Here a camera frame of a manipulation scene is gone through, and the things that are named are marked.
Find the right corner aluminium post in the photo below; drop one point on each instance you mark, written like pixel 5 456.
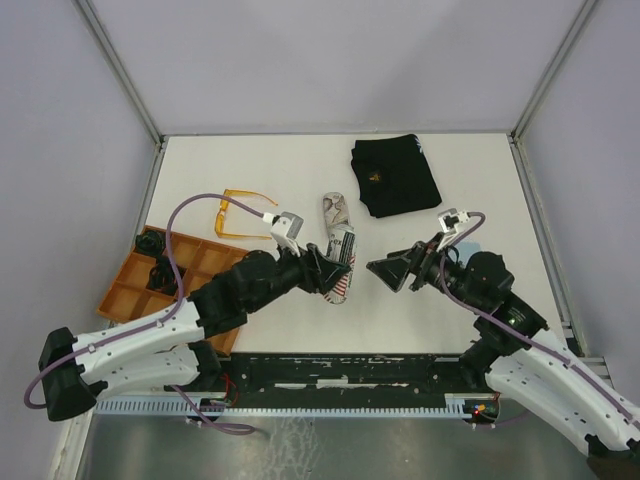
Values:
pixel 575 31

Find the orange sunglasses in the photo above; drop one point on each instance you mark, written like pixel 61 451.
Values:
pixel 230 223

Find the black sunglasses in tray middle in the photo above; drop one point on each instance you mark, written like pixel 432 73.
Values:
pixel 162 278

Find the corner aluminium post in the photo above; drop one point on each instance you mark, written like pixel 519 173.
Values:
pixel 575 31
pixel 99 33

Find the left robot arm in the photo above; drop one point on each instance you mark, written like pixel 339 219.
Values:
pixel 170 347

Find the light blue cable duct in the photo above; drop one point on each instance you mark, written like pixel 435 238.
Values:
pixel 176 406

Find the black sunglasses in tray corner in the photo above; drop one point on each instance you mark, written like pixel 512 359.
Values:
pixel 150 243

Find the map print glasses case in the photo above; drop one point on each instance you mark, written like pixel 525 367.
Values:
pixel 335 211

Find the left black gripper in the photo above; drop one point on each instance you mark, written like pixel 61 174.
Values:
pixel 318 271

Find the flag print glasses case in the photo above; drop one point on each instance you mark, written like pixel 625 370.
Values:
pixel 341 248

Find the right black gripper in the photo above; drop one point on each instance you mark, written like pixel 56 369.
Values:
pixel 394 268

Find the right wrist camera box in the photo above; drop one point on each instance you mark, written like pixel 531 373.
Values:
pixel 453 224

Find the black folded cloth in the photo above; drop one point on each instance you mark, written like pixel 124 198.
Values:
pixel 394 176

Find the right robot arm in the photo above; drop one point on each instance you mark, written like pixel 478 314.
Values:
pixel 517 354

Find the left corner aluminium post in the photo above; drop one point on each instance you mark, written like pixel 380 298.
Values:
pixel 99 33

